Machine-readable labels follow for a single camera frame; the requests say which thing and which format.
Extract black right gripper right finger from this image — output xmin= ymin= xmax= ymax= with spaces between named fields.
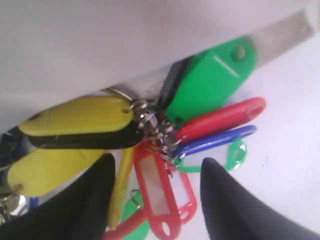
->
xmin=200 ymin=157 xmax=320 ymax=240

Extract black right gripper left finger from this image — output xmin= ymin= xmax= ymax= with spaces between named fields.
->
xmin=0 ymin=153 xmax=115 ymax=240

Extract cream fabric duffel bag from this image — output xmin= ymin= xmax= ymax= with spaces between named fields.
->
xmin=0 ymin=0 xmax=320 ymax=132

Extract colourful plastic key tags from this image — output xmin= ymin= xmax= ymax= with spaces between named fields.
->
xmin=0 ymin=38 xmax=267 ymax=240

